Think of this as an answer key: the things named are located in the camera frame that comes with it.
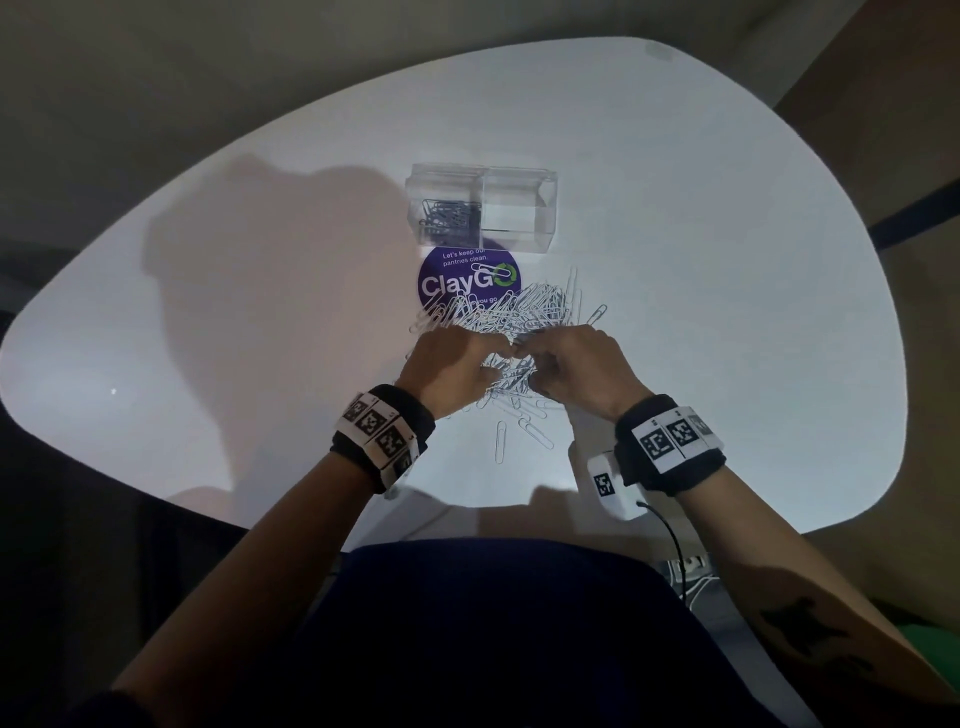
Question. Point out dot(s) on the person's left hand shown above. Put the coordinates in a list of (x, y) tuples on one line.
[(450, 367)]

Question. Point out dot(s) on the person's right hand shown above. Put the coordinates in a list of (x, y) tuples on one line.
[(589, 367)]

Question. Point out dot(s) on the pile of mixed paper clips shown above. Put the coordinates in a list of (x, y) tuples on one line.
[(517, 319)]

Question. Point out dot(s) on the cluster of sorted blue clips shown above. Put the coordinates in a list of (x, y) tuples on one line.
[(450, 217)]

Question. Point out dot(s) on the clear plastic two-compartment box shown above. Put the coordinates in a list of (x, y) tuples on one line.
[(521, 210)]

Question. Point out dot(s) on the person's left forearm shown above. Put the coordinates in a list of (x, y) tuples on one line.
[(240, 592)]

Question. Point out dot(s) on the person's right forearm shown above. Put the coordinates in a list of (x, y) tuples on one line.
[(817, 592)]

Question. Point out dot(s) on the person's dark blue clothing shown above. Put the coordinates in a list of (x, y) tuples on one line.
[(525, 645)]

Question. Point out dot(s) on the round purple sticker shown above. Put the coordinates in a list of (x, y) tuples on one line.
[(442, 281)]

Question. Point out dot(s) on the black left wristband with markers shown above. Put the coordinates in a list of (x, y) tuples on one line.
[(382, 439)]

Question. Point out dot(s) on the black wristband with markers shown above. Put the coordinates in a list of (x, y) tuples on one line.
[(667, 446), (382, 439)]

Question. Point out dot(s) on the black right wristband with markers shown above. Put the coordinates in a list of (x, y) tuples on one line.
[(667, 446)]

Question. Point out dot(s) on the black bar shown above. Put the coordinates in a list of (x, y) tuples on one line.
[(919, 216)]

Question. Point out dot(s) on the green object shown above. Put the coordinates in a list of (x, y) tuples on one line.
[(934, 652)]

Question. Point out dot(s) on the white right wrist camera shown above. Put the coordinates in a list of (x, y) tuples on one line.
[(611, 484)]

